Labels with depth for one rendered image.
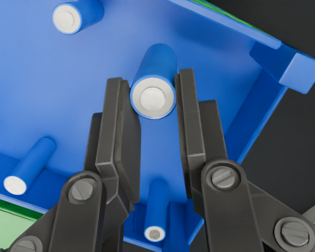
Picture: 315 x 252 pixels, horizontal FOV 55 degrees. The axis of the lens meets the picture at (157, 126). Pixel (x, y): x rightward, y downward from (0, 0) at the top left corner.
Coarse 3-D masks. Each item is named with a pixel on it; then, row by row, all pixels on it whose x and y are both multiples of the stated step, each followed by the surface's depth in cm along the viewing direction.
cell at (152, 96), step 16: (160, 48) 15; (144, 64) 13; (160, 64) 12; (176, 64) 15; (144, 80) 11; (160, 80) 11; (144, 96) 11; (160, 96) 11; (144, 112) 12; (160, 112) 12
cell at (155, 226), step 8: (152, 184) 30; (160, 184) 29; (152, 192) 28; (160, 192) 28; (152, 200) 27; (160, 200) 27; (152, 208) 26; (160, 208) 26; (152, 216) 25; (160, 216) 25; (144, 224) 25; (152, 224) 24; (160, 224) 25; (144, 232) 25; (152, 232) 24; (160, 232) 25; (152, 240) 25
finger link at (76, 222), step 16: (80, 176) 9; (96, 176) 9; (64, 192) 9; (80, 192) 9; (96, 192) 8; (64, 208) 8; (80, 208) 8; (96, 208) 8; (64, 224) 8; (80, 224) 8; (96, 224) 8; (64, 240) 8; (80, 240) 8; (96, 240) 8; (112, 240) 10
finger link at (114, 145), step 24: (120, 96) 11; (96, 120) 11; (120, 120) 10; (96, 144) 10; (120, 144) 9; (96, 168) 10; (120, 168) 9; (120, 192) 9; (48, 216) 9; (120, 216) 10; (24, 240) 8; (48, 240) 8
